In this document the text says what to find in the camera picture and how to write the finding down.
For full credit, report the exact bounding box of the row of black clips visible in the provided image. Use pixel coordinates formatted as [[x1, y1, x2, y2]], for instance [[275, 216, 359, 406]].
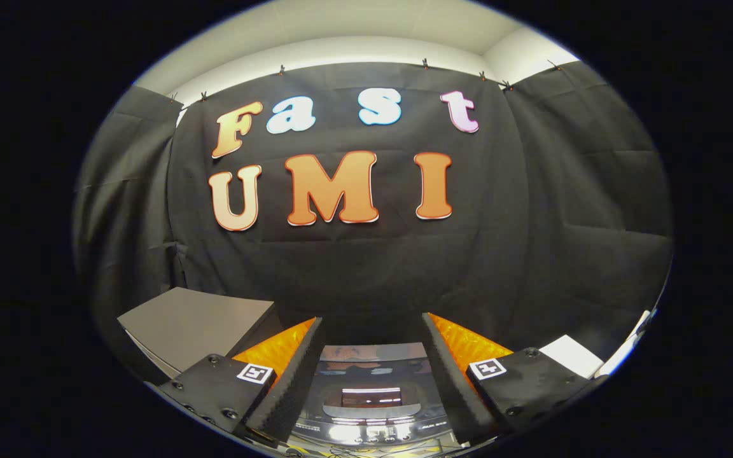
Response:
[[166, 59, 561, 104]]

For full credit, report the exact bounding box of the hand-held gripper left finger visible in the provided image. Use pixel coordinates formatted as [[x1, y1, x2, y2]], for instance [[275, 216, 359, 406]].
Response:
[[158, 316, 325, 446]]

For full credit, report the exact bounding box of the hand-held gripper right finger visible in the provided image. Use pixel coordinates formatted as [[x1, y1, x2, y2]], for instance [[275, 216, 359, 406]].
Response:
[[421, 312, 596, 445]]

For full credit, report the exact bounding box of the dark grey washing machine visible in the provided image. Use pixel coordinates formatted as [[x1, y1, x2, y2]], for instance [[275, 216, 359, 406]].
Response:
[[287, 342, 457, 454]]

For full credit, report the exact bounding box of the dark washing machine lid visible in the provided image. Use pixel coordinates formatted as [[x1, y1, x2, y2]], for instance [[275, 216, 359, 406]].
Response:
[[311, 343, 451, 422]]

